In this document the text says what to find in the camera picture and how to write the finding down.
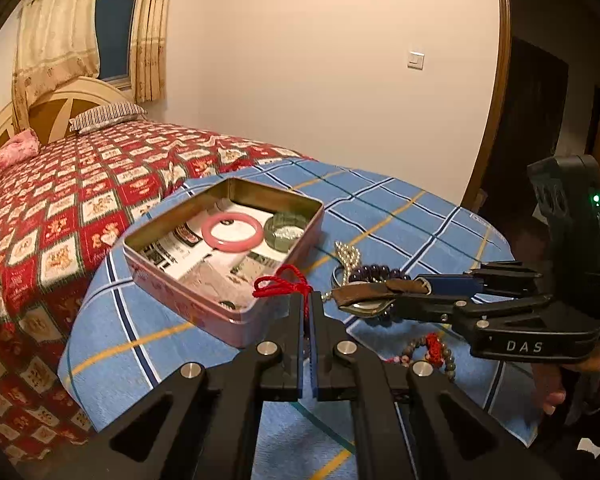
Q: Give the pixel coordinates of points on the cream wooden headboard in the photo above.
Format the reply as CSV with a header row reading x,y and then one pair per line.
x,y
55,112

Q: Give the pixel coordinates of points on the wooden door frame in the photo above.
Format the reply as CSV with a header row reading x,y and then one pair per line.
x,y
500,60

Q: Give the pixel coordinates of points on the narrow beige curtain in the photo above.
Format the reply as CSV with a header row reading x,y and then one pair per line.
x,y
150,35

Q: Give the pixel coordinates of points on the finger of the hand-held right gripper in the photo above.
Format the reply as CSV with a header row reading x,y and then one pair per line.
x,y
430,307
450,284

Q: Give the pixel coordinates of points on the pink metal tin box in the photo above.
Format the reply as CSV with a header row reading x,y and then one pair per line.
x,y
190,305

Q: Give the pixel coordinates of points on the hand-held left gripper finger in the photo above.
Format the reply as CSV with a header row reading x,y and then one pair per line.
x,y
304,332
314,350

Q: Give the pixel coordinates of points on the window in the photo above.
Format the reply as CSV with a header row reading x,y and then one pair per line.
x,y
115,35

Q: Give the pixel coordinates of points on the blue plaid cloth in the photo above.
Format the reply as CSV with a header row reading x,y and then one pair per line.
x,y
405,210

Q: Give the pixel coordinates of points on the green jade bangle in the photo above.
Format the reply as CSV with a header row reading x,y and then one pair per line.
x,y
272,234

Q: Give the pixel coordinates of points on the bed with red quilt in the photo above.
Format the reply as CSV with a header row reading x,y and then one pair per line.
x,y
80,185

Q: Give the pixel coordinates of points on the striped pillow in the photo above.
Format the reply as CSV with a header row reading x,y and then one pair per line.
x,y
105,115

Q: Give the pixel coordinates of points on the white light switch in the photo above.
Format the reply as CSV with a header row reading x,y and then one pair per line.
x,y
416,59

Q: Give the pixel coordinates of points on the dark wooden door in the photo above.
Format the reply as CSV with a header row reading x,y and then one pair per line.
x,y
540,120

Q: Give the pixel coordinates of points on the pink bangle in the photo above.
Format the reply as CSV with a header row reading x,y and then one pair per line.
x,y
207,232

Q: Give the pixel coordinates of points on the pink floral pillow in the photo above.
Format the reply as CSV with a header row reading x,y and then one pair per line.
x,y
10,152

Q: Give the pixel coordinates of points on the person's right hand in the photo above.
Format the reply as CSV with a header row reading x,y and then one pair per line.
x,y
552,395

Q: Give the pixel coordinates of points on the wide beige curtain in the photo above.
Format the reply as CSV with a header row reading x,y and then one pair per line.
x,y
55,35

